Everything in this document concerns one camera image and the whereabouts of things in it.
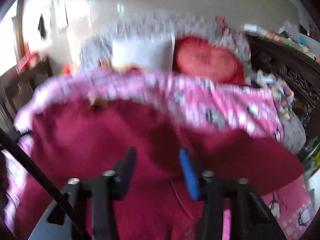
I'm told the white pillow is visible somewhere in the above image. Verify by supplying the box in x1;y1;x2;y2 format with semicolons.
111;33;176;71

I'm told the red heart-shaped pillow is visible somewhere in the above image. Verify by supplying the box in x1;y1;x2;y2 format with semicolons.
173;36;245;86

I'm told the pink penguin blanket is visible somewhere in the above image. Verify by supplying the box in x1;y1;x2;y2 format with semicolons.
14;70;314;239

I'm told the colourful cartoon cloth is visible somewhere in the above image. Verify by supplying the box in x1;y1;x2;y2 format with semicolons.
254;70;295;120

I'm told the dark carved wooden headboard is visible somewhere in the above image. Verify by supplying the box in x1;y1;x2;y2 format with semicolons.
246;34;319;140

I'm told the dark red garment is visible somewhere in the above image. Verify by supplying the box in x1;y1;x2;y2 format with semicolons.
13;97;306;240

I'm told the floral quilt bundle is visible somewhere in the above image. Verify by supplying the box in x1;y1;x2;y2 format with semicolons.
79;11;252;75

